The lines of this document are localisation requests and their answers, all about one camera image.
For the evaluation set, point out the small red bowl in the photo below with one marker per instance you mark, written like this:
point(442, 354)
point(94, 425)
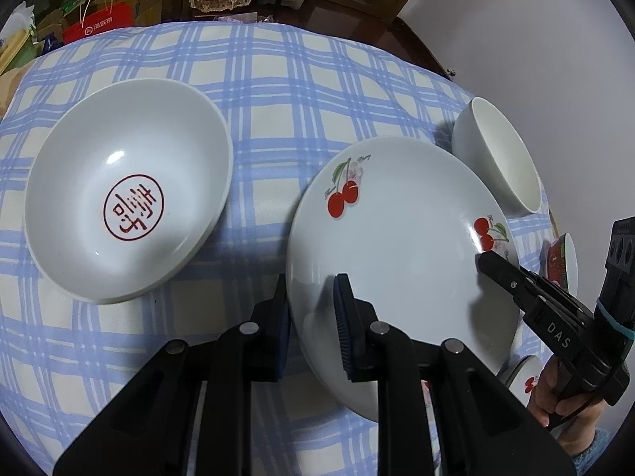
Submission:
point(558, 263)

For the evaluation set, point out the green plastic bottle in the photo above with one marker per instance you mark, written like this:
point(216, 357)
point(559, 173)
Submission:
point(67, 0)

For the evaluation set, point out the person's right hand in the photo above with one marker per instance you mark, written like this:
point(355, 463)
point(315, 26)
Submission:
point(545, 391)

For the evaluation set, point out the large white bowl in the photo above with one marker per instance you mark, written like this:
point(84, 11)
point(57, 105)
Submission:
point(496, 158)

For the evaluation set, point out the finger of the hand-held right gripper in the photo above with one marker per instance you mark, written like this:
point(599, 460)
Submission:
point(511, 277)

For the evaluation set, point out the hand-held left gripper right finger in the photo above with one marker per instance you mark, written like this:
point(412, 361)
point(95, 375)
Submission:
point(344, 327)

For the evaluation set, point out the red patterned bowl with seal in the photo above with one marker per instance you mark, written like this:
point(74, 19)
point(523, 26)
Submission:
point(149, 134)

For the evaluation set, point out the red paper bag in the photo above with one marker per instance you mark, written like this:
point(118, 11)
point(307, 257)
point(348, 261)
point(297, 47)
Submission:
point(99, 25)

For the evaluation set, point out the cardboard box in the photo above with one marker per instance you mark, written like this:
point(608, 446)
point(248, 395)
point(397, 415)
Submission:
point(144, 10)

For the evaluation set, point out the person's right forearm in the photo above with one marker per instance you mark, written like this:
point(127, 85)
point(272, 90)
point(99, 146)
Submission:
point(585, 451)

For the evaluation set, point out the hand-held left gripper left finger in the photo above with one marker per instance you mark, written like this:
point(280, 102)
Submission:
point(283, 327)

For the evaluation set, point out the blue plaid cloth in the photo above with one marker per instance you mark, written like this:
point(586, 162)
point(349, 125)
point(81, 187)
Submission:
point(297, 84)

